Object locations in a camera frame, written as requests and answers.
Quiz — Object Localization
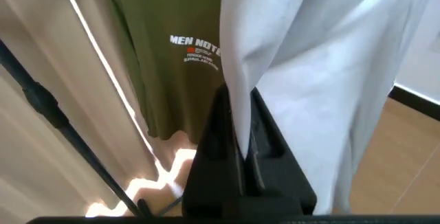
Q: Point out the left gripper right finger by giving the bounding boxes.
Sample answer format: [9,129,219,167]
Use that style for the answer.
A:
[243,87,318,216]

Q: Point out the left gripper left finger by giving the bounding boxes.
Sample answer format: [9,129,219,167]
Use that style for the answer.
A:
[181,83,245,217]

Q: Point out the pale grey shorts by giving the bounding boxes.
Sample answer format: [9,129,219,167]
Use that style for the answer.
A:
[219,0,438,216]

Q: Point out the green shirt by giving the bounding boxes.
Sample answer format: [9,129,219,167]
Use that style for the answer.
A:
[98,0,228,145]

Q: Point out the black clothes rack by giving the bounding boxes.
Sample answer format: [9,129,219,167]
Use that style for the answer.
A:
[0,38,185,218]

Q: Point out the beige curtain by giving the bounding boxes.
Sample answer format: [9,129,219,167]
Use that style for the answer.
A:
[0,0,199,218]

